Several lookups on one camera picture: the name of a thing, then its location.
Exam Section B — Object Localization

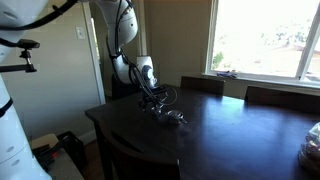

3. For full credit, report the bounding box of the beige robot stand platform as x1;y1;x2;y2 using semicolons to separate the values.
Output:
29;133;84;180

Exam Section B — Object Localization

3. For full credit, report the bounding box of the small blue purple object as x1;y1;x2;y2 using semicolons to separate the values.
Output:
216;70;238;80

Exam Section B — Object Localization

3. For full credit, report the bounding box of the dark wooden dining chair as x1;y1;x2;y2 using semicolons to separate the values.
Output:
180;75;225;97
244;85;320;115

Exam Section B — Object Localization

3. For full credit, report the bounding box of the clear plastic bag with food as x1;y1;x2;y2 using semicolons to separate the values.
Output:
298;121;320;176

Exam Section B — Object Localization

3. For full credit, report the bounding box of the black rounded chair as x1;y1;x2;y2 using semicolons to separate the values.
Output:
111;73;143;101

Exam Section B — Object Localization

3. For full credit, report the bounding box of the black plastic crate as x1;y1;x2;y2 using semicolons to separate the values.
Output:
56;130;88;173

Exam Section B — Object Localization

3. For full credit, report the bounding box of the second largest steel measuring cup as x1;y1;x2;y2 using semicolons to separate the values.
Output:
146;103;166;119

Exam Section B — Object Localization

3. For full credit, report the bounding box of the smallest steel measuring cup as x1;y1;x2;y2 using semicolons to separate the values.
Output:
175;111;188;125

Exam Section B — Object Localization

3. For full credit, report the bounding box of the white door frame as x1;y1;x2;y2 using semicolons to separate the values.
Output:
81;0;107;106

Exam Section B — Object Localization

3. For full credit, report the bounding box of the large white framed window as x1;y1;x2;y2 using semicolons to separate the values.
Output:
203;0;320;88

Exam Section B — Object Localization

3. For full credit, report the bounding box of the white wall light switch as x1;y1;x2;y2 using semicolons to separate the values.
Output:
75;26;86;41

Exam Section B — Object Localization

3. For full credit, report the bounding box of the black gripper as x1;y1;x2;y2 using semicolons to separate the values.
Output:
139;85;170;113

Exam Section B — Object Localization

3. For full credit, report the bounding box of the black tool with red part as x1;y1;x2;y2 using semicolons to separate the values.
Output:
32;143;64;173

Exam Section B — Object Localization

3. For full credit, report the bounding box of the brown curved back chair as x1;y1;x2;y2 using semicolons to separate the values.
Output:
99;124;182;180

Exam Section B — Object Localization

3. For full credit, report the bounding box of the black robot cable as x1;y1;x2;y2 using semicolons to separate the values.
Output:
0;0;179;116

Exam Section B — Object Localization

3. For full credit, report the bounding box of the black camera on clamp mount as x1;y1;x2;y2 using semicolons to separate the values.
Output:
0;38;41;74

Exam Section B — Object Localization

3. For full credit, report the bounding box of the small dark object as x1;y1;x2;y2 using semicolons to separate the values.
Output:
164;109;185;126

